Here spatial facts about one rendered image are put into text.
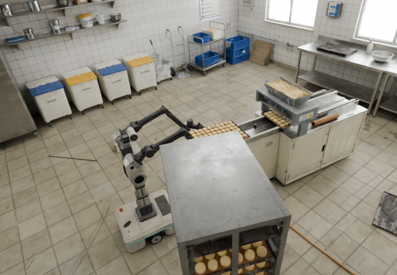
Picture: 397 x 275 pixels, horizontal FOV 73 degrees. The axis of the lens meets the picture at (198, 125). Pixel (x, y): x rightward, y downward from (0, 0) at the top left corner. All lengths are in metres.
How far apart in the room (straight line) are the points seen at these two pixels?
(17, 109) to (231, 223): 4.73
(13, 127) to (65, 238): 2.51
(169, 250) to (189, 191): 2.04
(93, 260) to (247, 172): 2.44
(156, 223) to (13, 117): 3.33
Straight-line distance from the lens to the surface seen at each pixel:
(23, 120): 5.55
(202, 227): 1.16
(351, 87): 6.21
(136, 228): 3.20
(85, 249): 3.58
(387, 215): 3.97
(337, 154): 4.26
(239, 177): 1.35
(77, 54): 6.28
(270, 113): 3.59
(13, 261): 3.89
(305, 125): 3.31
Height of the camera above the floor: 2.76
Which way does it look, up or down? 34 degrees down
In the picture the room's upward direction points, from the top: 4 degrees counter-clockwise
